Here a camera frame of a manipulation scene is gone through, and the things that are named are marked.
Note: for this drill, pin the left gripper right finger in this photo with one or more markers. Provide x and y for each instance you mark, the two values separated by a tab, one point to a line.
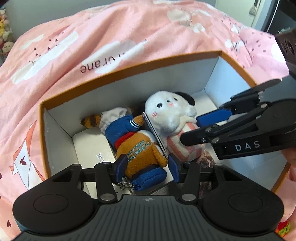
187	173

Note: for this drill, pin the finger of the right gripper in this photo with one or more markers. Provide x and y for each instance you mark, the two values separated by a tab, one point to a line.
200	136
242	102

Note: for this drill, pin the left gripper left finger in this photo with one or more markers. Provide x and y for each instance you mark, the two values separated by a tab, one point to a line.
109	179

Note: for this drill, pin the anime illustrated card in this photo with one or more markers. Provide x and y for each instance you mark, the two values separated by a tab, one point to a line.
206	161

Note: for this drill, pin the white dog plush striped outfit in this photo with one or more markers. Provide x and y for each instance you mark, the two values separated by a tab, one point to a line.
171	114

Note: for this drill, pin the raccoon plush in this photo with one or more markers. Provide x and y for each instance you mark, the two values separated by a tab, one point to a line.
123	130

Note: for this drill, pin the person's right hand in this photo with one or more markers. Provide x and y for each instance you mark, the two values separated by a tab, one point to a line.
290	155

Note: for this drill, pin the white rectangular case with text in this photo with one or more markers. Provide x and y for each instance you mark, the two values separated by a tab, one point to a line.
92	147

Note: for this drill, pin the orange cardboard storage box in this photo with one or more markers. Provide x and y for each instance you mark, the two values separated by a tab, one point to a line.
211	78

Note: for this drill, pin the pink patterned bed quilt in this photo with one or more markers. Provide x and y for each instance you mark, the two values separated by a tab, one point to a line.
55	56

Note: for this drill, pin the plush toys on shelf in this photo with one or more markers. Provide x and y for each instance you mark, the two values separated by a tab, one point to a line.
6	34

